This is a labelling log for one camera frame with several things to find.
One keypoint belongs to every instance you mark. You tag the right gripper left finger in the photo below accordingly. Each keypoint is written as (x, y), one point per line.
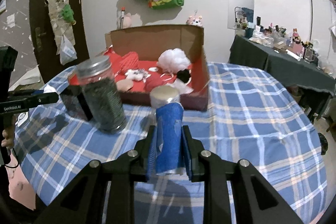
(103, 192)

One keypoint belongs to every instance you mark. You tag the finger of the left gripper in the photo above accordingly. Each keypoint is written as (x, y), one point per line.
(42, 98)

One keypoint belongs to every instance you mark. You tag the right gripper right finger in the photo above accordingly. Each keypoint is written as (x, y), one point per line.
(233, 190)

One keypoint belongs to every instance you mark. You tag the beige round powder puff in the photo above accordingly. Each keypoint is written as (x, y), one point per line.
(124, 85)

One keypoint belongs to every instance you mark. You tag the blue cloth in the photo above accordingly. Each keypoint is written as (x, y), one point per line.
(169, 159)

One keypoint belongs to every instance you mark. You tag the white bunny plush bow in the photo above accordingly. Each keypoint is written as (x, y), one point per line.
(137, 74)

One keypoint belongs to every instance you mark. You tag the dark red knitted scrunchie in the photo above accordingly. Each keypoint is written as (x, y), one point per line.
(153, 82)

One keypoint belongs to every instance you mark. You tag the black knitted scrunchie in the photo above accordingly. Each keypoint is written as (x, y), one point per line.
(184, 76)

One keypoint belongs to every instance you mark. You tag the person left hand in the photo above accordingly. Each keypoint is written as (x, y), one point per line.
(8, 138)

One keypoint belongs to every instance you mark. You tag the white plastic bag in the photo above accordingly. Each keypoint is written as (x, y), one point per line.
(67, 51)

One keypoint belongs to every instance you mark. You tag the large glass jar metal lid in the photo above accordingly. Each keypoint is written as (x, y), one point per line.
(95, 76)

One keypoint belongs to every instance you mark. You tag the blue plaid tablecloth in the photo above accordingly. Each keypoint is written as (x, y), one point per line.
(250, 115)

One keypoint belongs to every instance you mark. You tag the green dinosaur plush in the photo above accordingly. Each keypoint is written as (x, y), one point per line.
(68, 14)

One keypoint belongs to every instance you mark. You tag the red mesh sponge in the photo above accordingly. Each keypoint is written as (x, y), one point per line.
(129, 61)

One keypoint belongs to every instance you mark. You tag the dark brown door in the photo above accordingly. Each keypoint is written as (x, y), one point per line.
(48, 27)

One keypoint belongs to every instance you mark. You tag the white mesh miffy bag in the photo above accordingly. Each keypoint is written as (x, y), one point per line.
(181, 87)

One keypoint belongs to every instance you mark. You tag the white bath loofah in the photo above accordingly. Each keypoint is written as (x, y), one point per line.
(173, 61)

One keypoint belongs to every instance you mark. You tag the cardboard box red lining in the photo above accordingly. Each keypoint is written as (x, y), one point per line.
(149, 42)

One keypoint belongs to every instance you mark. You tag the dark green covered side table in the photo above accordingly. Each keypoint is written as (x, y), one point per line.
(284, 68)

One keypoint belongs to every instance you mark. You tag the pink cat plush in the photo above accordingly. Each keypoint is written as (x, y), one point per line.
(195, 21)

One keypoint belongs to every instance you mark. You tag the white refrigerator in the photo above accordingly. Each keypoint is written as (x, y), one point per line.
(322, 27)

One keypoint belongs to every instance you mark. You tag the white device with ring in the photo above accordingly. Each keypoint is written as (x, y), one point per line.
(21, 119)

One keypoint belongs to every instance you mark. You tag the pink plush on wall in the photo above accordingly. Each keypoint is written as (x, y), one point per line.
(126, 21)

